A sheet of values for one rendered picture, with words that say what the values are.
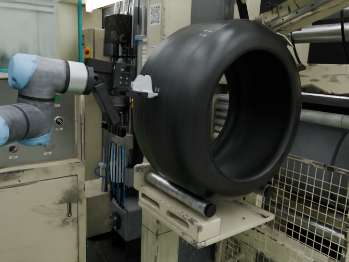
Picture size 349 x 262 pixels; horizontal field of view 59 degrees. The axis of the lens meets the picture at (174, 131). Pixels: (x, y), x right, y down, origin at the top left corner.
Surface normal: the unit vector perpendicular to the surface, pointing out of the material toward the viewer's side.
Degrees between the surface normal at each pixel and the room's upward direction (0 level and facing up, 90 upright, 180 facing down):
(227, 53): 82
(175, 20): 90
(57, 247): 90
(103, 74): 89
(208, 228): 90
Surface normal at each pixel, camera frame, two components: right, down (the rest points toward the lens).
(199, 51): -0.03, -0.30
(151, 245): -0.80, 0.08
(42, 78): 0.57, 0.29
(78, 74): 0.60, -0.02
